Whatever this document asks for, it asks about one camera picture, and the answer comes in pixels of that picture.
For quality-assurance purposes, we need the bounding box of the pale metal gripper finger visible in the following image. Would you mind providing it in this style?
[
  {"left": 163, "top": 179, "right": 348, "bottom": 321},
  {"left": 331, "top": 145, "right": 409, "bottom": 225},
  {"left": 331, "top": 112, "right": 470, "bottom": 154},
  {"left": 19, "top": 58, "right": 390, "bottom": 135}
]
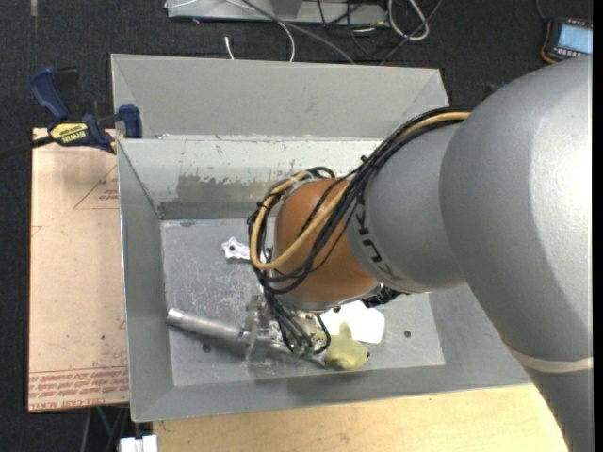
[
  {"left": 245, "top": 294, "right": 272, "bottom": 331},
  {"left": 242, "top": 330, "right": 269, "bottom": 363}
]

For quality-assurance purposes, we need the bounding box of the yellow-green toy animal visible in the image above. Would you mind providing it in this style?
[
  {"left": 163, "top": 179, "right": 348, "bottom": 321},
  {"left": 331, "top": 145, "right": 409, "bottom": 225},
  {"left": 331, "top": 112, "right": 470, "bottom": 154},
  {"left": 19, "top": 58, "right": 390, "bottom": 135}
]
[{"left": 322, "top": 321, "right": 371, "bottom": 372}]

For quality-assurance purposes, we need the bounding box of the grey metal cylinder tool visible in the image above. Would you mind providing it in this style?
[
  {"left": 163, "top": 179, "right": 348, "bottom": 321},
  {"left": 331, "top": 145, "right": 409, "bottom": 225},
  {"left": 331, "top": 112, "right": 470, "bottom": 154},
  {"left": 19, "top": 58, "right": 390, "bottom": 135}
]
[{"left": 165, "top": 307, "right": 250, "bottom": 346}]

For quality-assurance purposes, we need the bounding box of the small white plastic piece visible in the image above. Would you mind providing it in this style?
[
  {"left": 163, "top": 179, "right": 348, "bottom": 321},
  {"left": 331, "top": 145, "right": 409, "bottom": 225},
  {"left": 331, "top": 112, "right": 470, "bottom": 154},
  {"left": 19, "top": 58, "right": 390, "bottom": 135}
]
[{"left": 220, "top": 236, "right": 253, "bottom": 264}]

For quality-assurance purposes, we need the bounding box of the brown cardboard board red print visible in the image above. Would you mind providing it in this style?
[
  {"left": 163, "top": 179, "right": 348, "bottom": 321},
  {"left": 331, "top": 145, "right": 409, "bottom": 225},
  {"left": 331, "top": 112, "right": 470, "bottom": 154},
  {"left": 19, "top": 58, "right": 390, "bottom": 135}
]
[{"left": 27, "top": 127, "right": 131, "bottom": 413}]

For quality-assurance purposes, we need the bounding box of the grey metal bin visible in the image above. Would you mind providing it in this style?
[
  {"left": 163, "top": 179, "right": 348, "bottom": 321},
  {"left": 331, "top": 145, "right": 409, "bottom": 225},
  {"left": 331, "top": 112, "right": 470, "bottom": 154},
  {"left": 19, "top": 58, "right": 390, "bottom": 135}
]
[{"left": 110, "top": 53, "right": 534, "bottom": 424}]

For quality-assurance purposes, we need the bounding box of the black cylinder on white bracket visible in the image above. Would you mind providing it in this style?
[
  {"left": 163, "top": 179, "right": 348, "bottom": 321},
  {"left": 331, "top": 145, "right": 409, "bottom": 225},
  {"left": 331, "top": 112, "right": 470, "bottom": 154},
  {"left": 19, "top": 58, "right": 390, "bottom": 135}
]
[{"left": 320, "top": 285, "right": 407, "bottom": 346}]

